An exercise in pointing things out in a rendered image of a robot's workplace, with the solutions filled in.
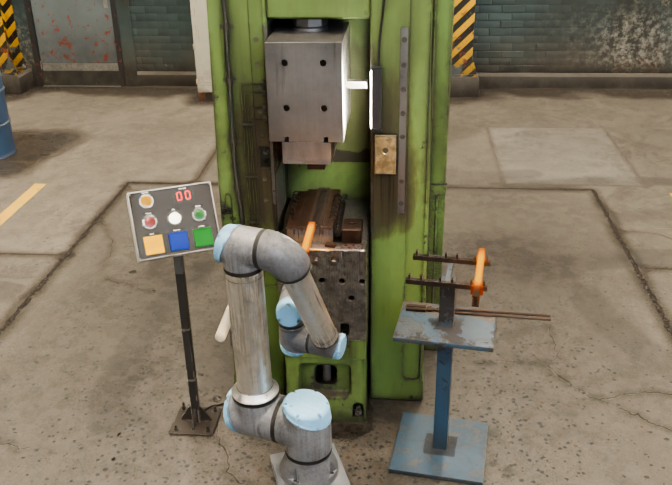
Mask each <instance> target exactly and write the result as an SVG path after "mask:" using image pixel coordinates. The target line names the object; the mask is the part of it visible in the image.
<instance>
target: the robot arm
mask: <svg viewBox="0 0 672 485"><path fill-rule="evenodd" d="M213 254H214V258H215V260H216V261H217V262H219V263H223V267H224V273H225V277H226V286H227V295H228V305H229V314H230V323H231V333H232V342H233V351H234V361H235V370H236V379H237V382H236V383H235V384H234V386H233V387H232V388H231V389H230V390H229V392H228V394H227V396H226V397H227V400H225V402H224V408H223V417H224V420H225V424H226V426H227V427H228V428H229V429H230V430H232V431H235V432H237V433H239V434H244V435H248V436H252V437H256V438H260V439H263V440H267V441H271V442H275V443H279V444H283V445H285V453H284V455H283V457H282V460H281V463H280V475H281V478H282V480H283V481H284V482H285V483H286V484H287V485H330V484H331V483H332V482H333V481H334V480H335V479H336V477H337V475H338V471H339V469H338V460H337V458H336V456H335V454H334V452H333V450H332V434H331V418H332V416H331V411H330V405H329V402H328V400H327V399H326V398H325V396H323V395H322V394H321V393H319V392H315V391H314V390H309V389H299V390H295V391H294V392H290V393H289V394H287V395H282V394H279V385H278V383H277V381H276V380H274V379H273V378H272V373H271V361H270V349H269V337H268V325H267V313H266V301H265V289H264V277H263V270H265V271H267V272H269V273H271V274H272V275H273V276H274V278H275V279H276V280H277V281H278V282H280V283H282V284H284V286H283V288H282V291H281V295H280V299H279V302H278V304H277V307H276V318H277V320H278V323H279V343H280V348H281V350H282V352H283V353H284V354H286V355H288V356H296V357H297V356H301V355H303V354H304V353H307V354H313V355H318V356H322V357H327V358H332V359H337V360H339V359H341V357H342V356H343V354H344V351H345V348H346V343H347V337H346V335H345V334H343V333H338V331H337V329H336V328H335V326H334V324H333V322H332V320H331V318H330V315H329V313H328V311H327V309H326V306H325V304H324V302H323V300H322V298H321V295H320V293H319V291H318V289H317V286H316V284H315V282H314V280H313V278H312V275H311V273H312V271H313V268H312V264H311V261H310V258H309V256H308V254H307V252H306V251H305V250H304V249H303V248H302V247H301V246H300V245H299V244H298V243H297V242H295V241H294V240H293V239H291V238H290V237H288V236H286V235H284V234H282V233H280V232H277V231H274V230H270V229H262V228H256V227H250V226H244V225H241V224H238V225H236V224H228V225H226V226H224V227H223V228H222V229H221V230H220V232H219V233H218V235H217V238H216V240H215V244H214V250H213Z"/></svg>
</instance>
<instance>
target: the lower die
mask: <svg viewBox="0 0 672 485"><path fill-rule="evenodd" d="M320 189H328V191H327V195H326V199H325V203H324V207H323V211H322V215H321V219H320V223H319V228H315V231H314V234H313V238H312V242H311V243H326V242H333V241H334V229H335V221H334V220H330V221H329V223H328V220H329V216H330V215H331V214H335V215H336V216H337V213H336V212H335V211H333V212H332V213H331V214H330V212H331V211H332V210H336V211H338V209H337V208H336V207H334V208H332V210H331V207H333V206H337V207H338V208H339V205H338V204H337V203H335V204H333V206H332V203H333V202H332V201H333V199H334V198H333V197H334V195H336V194H339V195H341V189H330V188H319V189H308V191H299V192H300V193H301V196H299V193H298V194H297V195H298V196H299V197H300V200H298V197H296V199H297V200H298V204H297V201H296V200H295V203H296V204H297V207H296V205H295V204H294V206H293V207H295V209H296V212H294V208H293V209H292V211H293V212H294V216H293V213H292V212H291V215H292V217H293V220H292V219H291V217H290V218H289V221H288V224H287V227H286V236H288V237H290V238H291V239H293V240H294V241H295V242H299V243H303V240H304V236H305V233H306V230H307V226H308V223H309V222H312V219H313V215H314V211H315V208H316V204H317V200H318V197H319V193H320Z"/></svg>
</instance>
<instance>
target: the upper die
mask: <svg viewBox="0 0 672 485"><path fill-rule="evenodd" d="M336 145H337V142H328V137H325V140H324V142H289V137H286V139H285V142H282V157H283V164H323V165H331V164H332V160H333V156H334V153H335V149H336Z"/></svg>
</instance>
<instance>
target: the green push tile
mask: <svg viewBox="0 0 672 485"><path fill-rule="evenodd" d="M193 235H194V241H195V246H196V248H197V247H203V246H209V245H214V241H213V235H212V229H211V227H205V228H198V229H193Z"/></svg>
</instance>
